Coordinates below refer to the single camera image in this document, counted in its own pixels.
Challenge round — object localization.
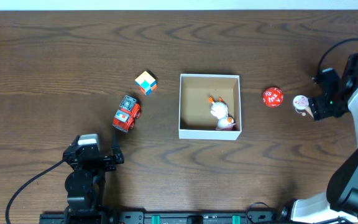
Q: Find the left black cable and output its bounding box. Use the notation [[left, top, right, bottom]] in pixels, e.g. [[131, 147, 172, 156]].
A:
[[5, 159, 67, 224]]

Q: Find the black mounting rail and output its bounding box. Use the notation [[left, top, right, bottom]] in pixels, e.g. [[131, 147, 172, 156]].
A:
[[39, 210, 275, 224]]

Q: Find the multicolour puzzle cube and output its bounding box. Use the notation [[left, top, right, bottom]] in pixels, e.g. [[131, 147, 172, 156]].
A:
[[135, 71, 157, 95]]

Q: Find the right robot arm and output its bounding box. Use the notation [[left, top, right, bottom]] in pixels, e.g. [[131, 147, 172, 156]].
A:
[[276, 53, 358, 223]]

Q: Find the right black cable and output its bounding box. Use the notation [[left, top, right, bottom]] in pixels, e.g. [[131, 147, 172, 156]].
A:
[[317, 37, 358, 78]]

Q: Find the red toy fire truck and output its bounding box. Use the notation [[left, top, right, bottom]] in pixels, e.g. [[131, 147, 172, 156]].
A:
[[112, 95, 141, 133]]

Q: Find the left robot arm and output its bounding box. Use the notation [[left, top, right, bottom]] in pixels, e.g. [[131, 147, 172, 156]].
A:
[[63, 133, 124, 212]]

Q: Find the white pink duck toy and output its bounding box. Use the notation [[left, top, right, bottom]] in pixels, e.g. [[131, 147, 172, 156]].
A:
[[208, 96, 236, 131]]

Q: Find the white cardboard box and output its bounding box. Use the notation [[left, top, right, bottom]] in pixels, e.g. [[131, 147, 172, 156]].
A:
[[178, 73, 242, 140]]

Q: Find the red ball with white letters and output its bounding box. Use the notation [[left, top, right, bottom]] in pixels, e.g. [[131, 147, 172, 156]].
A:
[[262, 87, 284, 108]]

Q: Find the black cable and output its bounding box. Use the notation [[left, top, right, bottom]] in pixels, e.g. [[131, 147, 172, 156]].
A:
[[5, 159, 67, 224], [317, 37, 358, 78]]

